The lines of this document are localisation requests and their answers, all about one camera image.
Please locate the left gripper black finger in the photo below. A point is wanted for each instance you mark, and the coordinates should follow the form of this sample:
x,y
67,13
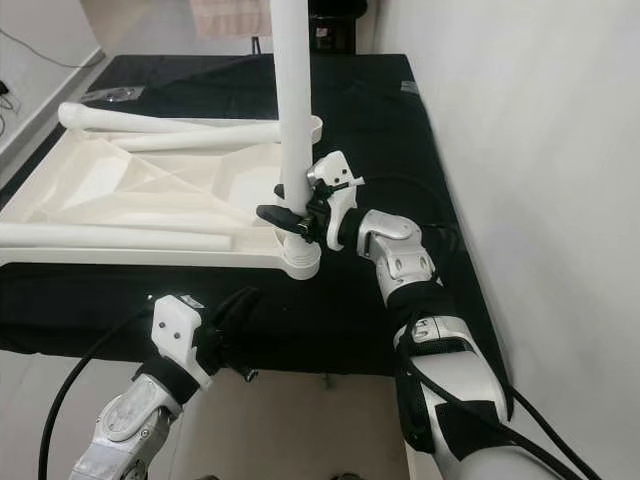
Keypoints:
x,y
238,305

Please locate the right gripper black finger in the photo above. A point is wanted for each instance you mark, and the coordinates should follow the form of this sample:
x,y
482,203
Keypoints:
x,y
278,218
279,191

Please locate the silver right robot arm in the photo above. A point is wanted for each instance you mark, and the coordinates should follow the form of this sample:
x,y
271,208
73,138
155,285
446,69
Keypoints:
x,y
400,255

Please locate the white plastic table top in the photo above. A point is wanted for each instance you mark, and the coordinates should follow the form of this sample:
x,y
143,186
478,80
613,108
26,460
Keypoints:
x,y
160,180

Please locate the black tablecloth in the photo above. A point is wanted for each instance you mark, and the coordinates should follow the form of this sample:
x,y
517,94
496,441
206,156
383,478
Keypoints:
x,y
80,310

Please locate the small grey tape piece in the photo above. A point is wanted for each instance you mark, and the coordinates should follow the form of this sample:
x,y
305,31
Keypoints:
x,y
409,87

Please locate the black round stool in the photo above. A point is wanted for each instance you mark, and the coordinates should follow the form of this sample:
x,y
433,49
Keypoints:
x,y
345,30

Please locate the beige fringed cloth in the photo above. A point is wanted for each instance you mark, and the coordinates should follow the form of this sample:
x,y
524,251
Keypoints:
x,y
230,15

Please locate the clear tape strip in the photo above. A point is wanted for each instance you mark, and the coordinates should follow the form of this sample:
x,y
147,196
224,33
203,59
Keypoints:
x,y
115,94

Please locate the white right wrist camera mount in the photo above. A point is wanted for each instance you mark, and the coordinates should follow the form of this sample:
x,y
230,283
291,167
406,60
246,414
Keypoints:
x,y
328,175

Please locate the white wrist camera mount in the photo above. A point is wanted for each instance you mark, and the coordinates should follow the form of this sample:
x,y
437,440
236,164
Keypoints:
x,y
328,175
175,330

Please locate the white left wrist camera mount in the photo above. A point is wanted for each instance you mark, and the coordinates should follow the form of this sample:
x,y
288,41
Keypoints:
x,y
175,330

